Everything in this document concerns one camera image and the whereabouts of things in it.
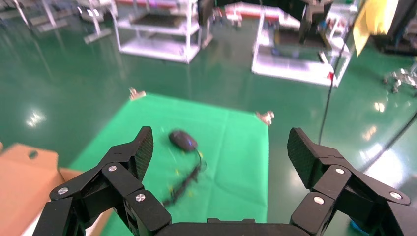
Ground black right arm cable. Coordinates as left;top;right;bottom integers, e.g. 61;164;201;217
358;112;417;173

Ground silver legged machine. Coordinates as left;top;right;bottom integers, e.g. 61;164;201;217
382;61;417;95

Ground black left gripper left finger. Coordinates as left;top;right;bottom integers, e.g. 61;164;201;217
32;126;172;236

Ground black hanging cable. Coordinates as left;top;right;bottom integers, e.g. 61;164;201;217
317;42;346;146

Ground black wired computer mouse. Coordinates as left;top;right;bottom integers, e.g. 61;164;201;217
162;130;208;207

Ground white shelving rack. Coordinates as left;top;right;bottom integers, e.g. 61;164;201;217
112;0;214;64

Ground white stand frame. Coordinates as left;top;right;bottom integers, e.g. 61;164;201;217
76;0;113;45

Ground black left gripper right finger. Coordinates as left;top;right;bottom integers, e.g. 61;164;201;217
286;127;417;236

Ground black boxy device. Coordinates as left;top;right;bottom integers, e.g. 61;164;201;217
299;0;333;45

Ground yellow sheet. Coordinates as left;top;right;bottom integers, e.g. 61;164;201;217
353;0;400;57

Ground white workstation frame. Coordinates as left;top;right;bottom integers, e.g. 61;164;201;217
251;3;354;87

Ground green table cloth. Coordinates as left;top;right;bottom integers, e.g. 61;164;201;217
69;93;270;236

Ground metal spring clip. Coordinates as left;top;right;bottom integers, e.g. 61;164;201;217
128;87;147;101
255;111;275;126

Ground brown cardboard box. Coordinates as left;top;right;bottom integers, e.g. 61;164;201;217
0;142;113;236

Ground grey stand frame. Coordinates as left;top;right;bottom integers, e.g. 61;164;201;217
13;0;69;33

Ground black equipment cabinet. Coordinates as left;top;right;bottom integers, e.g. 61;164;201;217
371;0;417;57

